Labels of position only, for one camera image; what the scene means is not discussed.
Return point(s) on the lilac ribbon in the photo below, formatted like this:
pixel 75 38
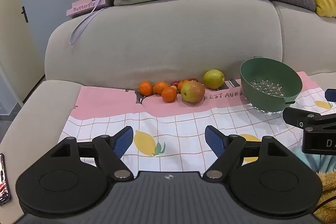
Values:
pixel 78 29

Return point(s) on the orange mandarin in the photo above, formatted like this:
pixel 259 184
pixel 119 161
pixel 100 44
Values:
pixel 169 94
pixel 182 85
pixel 145 88
pixel 161 87

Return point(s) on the red-green pear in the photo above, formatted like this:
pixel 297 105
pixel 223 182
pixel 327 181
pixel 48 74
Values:
pixel 193 92

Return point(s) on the pink gift box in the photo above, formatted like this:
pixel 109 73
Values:
pixel 84 7

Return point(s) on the green plastic colander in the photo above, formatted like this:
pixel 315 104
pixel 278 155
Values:
pixel 252 74

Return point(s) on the teal cloth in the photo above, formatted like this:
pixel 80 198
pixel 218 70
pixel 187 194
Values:
pixel 317 161

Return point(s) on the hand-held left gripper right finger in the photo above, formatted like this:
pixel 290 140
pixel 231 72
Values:
pixel 214 141

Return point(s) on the brown furry cloth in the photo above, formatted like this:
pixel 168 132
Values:
pixel 328 187

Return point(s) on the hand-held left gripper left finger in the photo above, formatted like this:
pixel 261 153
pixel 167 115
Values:
pixel 123 140

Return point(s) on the black smartphone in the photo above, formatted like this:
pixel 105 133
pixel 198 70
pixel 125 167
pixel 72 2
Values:
pixel 4 179

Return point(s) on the yellow-green pear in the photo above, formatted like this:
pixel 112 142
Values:
pixel 214 79

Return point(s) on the pink checked printed cloth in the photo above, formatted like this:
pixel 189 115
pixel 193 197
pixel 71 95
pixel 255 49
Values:
pixel 183 119

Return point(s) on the beige fabric sofa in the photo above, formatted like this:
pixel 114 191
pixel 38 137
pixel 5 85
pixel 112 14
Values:
pixel 157 43

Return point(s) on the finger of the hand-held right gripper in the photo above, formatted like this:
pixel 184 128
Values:
pixel 331 95
pixel 296 117

